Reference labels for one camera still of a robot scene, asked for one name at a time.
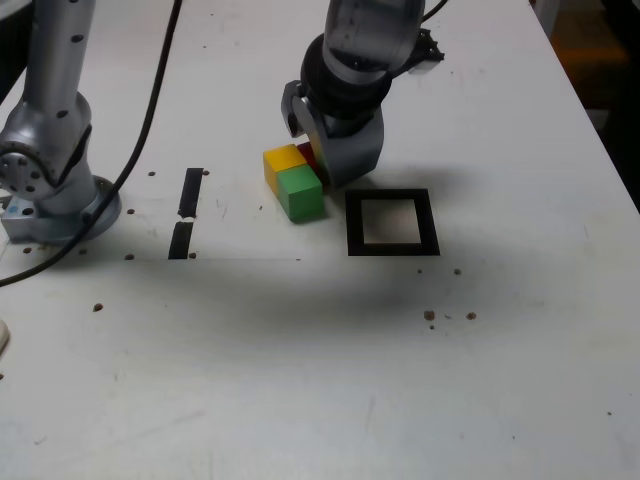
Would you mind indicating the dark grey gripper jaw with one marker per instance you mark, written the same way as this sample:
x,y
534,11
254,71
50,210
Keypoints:
x,y
292,107

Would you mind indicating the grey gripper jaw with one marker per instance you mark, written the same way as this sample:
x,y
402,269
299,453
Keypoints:
x,y
350,155

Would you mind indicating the red cube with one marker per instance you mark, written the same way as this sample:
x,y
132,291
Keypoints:
x,y
308,155

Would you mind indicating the yellow cube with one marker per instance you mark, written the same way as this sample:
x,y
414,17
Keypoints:
x,y
285,157

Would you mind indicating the green cube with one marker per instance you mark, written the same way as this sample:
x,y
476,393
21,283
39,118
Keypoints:
x,y
300,195

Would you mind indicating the black tape square outline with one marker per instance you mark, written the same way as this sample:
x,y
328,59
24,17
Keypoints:
x,y
354,225

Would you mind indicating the black tape strip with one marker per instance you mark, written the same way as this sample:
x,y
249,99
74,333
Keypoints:
x,y
192,190

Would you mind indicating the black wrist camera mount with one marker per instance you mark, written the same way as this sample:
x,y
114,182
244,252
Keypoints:
x,y
429,50

